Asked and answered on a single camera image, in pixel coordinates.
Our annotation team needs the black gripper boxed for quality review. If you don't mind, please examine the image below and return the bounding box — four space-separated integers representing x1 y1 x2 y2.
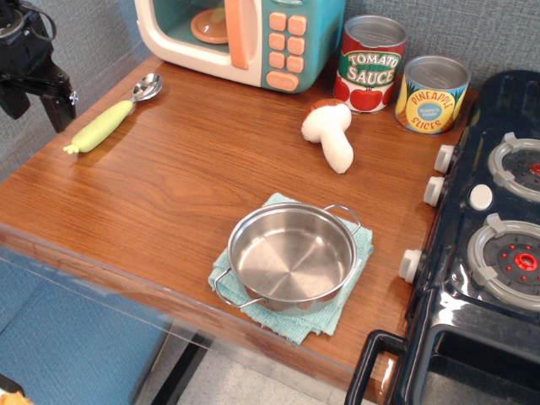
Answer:
0 37 78 132

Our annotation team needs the spoon with green handle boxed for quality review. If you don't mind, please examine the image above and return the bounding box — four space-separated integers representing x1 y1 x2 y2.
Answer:
62 73 163 154

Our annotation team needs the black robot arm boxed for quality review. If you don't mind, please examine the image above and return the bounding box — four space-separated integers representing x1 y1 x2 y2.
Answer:
1 1 78 132

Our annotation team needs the stainless steel pot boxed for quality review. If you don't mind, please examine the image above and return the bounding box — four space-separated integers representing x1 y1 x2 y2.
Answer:
213 202 361 315

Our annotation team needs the toy microwave teal and cream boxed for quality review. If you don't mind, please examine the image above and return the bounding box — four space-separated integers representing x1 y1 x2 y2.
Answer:
135 0 345 94

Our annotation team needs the plush mushroom toy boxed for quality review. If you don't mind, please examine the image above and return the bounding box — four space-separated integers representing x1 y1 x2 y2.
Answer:
301 99 354 174

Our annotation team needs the orange object bottom left corner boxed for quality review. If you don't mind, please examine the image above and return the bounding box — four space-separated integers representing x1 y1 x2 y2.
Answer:
0 375 33 405

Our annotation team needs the tomato sauce can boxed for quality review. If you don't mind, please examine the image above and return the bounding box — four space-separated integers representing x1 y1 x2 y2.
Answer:
334 14 408 113

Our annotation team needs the pineapple slices can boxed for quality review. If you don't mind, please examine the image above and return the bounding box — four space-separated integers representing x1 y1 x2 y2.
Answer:
395 55 471 134

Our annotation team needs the black toy stove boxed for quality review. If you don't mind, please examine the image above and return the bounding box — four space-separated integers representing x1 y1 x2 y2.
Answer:
346 70 539 404

